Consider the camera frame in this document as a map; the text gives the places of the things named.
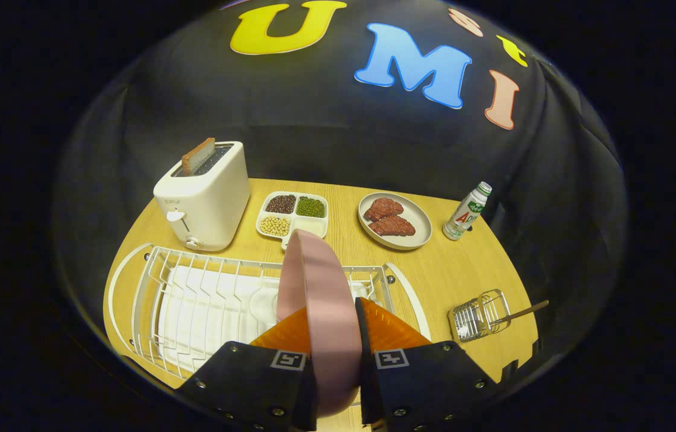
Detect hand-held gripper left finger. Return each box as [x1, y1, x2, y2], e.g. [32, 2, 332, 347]
[175, 306, 319, 432]

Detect red meat slice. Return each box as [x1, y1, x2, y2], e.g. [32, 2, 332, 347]
[369, 216, 416, 237]
[363, 198, 404, 222]

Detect white divided snack tray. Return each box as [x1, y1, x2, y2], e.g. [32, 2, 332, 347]
[256, 191, 329, 250]

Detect black backdrop cloth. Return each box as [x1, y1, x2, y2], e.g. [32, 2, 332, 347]
[53, 0, 626, 337]

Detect pink round plate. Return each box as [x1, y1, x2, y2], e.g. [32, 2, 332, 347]
[277, 229, 363, 418]

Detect wooden handled metal spoon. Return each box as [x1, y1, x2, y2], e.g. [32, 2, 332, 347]
[470, 300, 550, 334]

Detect white drain tray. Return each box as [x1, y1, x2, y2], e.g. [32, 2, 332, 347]
[158, 265, 368, 367]

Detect grey round plate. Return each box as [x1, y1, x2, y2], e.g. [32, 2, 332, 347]
[357, 192, 433, 251]

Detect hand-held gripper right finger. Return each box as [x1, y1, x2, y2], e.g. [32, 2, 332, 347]
[354, 297, 497, 432]

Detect pile of yellow soybeans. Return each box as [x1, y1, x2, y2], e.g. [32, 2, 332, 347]
[260, 216, 290, 236]

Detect metal wire basket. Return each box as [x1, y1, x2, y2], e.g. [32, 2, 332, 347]
[448, 289, 512, 343]

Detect pile of green beans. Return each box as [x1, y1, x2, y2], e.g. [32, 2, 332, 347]
[297, 196, 326, 218]

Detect white toaster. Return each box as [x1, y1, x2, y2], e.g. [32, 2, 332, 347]
[153, 141, 251, 252]

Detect brown bread slice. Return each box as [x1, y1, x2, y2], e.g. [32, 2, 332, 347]
[181, 137, 217, 175]

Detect white wire dish rack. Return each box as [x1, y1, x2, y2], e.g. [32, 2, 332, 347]
[107, 242, 431, 380]

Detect pile of dark red beans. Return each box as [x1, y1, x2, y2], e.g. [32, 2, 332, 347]
[266, 194, 296, 214]

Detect white green drink bottle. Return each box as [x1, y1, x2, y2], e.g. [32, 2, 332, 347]
[443, 181, 492, 241]

